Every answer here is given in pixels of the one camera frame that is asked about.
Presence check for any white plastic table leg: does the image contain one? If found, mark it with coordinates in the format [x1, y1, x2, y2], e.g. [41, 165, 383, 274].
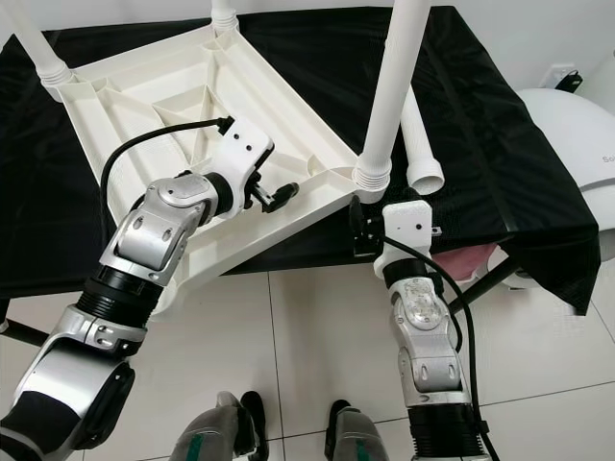
[211, 0, 239, 35]
[399, 86, 446, 193]
[354, 0, 429, 191]
[10, 0, 74, 87]

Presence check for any white plastic table top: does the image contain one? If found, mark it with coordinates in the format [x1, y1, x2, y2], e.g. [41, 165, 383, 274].
[58, 24, 390, 294]

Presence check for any pink object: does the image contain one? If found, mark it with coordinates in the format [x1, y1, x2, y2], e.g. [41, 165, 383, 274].
[437, 245, 507, 284]

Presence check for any black metal table leg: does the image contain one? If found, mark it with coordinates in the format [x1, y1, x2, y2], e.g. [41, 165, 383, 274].
[447, 252, 527, 313]
[0, 317, 51, 348]

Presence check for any black tablecloth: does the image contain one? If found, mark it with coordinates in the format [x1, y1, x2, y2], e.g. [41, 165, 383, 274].
[0, 8, 602, 316]

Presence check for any grey robot right leg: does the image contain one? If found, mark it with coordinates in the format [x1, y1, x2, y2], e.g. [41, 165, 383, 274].
[325, 399, 400, 461]

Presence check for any grey robot leg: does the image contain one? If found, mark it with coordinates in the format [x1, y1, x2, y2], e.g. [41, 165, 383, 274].
[325, 399, 400, 461]
[173, 392, 265, 461]

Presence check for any grey robot left leg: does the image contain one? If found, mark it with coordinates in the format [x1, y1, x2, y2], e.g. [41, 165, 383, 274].
[173, 392, 265, 461]

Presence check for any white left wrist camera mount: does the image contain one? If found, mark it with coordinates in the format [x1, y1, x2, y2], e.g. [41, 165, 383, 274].
[211, 125, 276, 207]

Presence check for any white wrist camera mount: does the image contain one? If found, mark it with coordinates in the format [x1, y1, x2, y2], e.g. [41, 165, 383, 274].
[211, 125, 276, 207]
[375, 200, 443, 284]

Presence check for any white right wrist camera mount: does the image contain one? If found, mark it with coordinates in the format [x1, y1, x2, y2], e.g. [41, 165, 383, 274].
[375, 200, 443, 284]

